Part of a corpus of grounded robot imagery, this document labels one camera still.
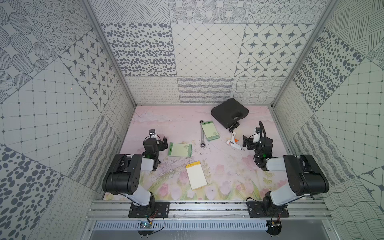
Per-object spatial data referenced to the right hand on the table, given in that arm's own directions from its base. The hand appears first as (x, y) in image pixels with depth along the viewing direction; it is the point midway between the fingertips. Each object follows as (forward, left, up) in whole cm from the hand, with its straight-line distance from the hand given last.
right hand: (251, 137), depth 95 cm
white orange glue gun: (-1, +12, -4) cm, 12 cm away
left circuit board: (-47, +60, -7) cm, 76 cm away
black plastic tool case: (+22, +12, +1) cm, 25 cm away
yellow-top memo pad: (-23, +36, -6) cm, 43 cm away
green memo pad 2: (+8, +27, -4) cm, 28 cm away
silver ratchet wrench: (-3, +32, -5) cm, 32 cm away
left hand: (-2, +59, +2) cm, 59 cm away
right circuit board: (-47, -3, -8) cm, 48 cm away
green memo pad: (-7, +47, -5) cm, 47 cm away
